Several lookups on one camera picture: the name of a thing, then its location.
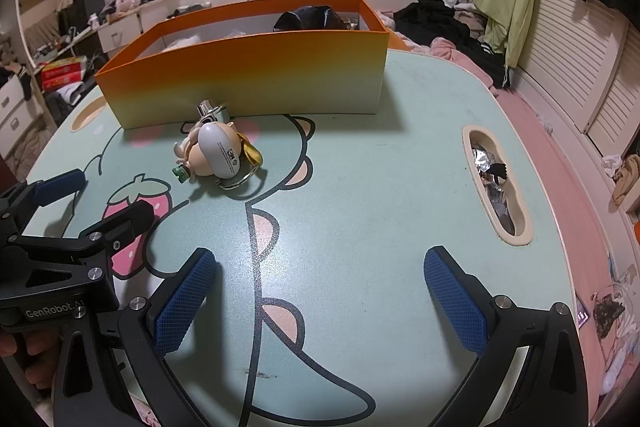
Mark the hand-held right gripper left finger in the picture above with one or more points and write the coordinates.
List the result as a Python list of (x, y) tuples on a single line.
[(185, 302)]

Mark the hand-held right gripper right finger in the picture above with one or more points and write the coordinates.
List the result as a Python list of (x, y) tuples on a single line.
[(455, 302)]

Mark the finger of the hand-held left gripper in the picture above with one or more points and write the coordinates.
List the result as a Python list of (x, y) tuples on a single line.
[(125, 217), (60, 186)]

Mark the orange cardboard box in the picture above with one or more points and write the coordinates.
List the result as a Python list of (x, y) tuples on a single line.
[(250, 72)]

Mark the black plastic bag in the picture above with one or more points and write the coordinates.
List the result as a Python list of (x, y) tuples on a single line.
[(305, 19)]

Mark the cartoon printed desktop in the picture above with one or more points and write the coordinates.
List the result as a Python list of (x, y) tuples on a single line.
[(375, 187)]

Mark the person's left hand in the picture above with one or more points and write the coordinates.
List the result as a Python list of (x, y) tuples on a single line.
[(30, 357)]

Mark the white drawer unit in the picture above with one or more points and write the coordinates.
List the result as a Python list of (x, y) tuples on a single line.
[(17, 112)]

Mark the red cardboard box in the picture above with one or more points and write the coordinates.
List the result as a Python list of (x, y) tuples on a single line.
[(60, 74)]

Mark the foil wrappers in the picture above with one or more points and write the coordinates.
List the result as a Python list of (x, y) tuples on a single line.
[(482, 157)]

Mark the white drawer cabinet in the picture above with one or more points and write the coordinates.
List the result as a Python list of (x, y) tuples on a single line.
[(120, 34)]

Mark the white louvered closet door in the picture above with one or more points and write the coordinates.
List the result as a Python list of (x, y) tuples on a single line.
[(575, 72)]

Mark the pile of black clothes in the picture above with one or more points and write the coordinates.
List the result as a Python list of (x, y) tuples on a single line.
[(440, 24)]

